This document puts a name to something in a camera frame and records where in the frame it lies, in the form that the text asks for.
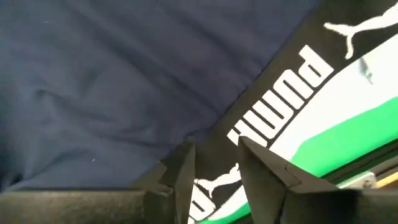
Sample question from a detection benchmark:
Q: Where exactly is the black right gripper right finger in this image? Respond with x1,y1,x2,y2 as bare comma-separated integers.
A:
238,136,398,224

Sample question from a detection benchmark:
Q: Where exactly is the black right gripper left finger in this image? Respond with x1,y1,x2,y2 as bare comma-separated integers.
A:
0,140,196,224

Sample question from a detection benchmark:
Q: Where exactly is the navy garment with white label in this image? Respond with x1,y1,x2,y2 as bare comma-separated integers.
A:
0,0,398,224

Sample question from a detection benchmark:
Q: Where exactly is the green table mat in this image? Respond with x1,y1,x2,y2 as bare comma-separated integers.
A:
198,96,398,224

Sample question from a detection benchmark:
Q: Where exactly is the small metal bracket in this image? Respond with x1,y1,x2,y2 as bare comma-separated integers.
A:
337,170,379,190

